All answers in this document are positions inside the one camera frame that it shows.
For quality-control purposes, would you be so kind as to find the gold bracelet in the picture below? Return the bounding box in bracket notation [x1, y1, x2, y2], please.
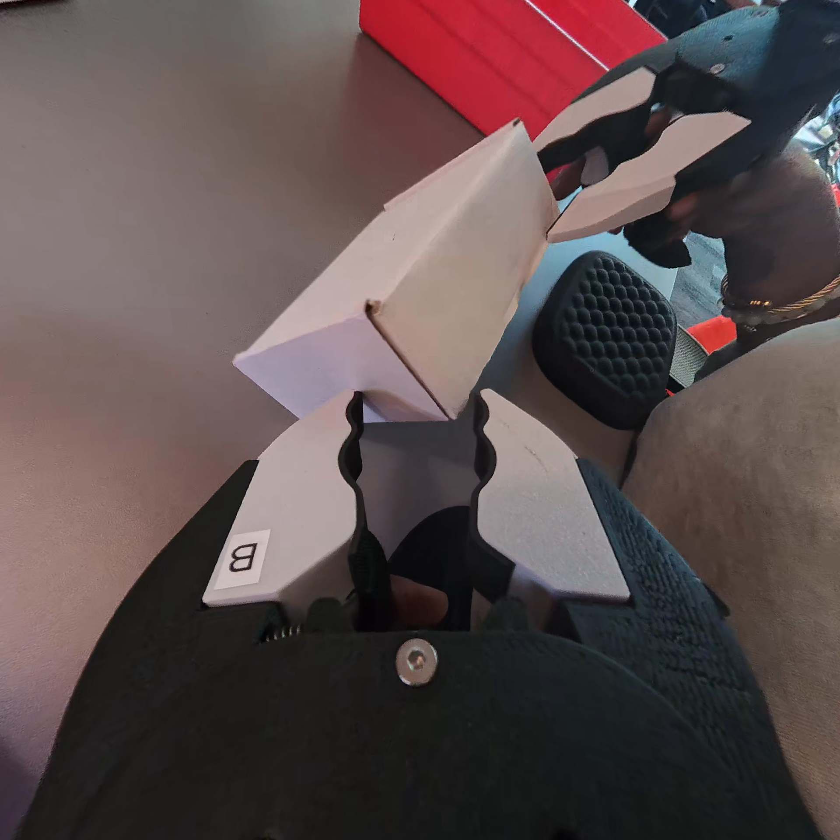
[721, 274, 840, 315]

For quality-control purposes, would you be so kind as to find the white cardboard box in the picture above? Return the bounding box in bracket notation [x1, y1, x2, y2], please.
[233, 118, 562, 422]

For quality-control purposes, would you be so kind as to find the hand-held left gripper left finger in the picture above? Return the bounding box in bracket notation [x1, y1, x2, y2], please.
[202, 392, 389, 608]

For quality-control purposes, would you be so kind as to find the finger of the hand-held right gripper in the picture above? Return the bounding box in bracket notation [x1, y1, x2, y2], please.
[546, 110, 753, 245]
[533, 66, 660, 178]

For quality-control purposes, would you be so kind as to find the pearl bracelet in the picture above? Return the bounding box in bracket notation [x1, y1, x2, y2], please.
[718, 298, 840, 330]

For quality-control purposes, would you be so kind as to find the grey mesh chair back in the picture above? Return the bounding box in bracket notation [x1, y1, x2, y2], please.
[668, 327, 718, 389]

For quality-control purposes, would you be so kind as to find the black dimpled chair armrest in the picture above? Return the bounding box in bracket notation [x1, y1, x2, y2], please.
[533, 251, 678, 431]

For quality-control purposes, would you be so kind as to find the orange object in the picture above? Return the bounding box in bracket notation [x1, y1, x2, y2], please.
[689, 320, 746, 357]

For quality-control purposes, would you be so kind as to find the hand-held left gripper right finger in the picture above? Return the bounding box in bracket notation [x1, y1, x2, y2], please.
[470, 388, 633, 641]

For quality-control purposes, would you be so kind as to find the person's grey garment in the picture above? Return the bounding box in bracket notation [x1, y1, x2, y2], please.
[620, 320, 840, 840]

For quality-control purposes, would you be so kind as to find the red box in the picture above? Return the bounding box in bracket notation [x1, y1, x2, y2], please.
[360, 0, 669, 140]

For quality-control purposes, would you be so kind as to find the person's right hand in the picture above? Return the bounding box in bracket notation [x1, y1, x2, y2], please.
[666, 141, 840, 290]

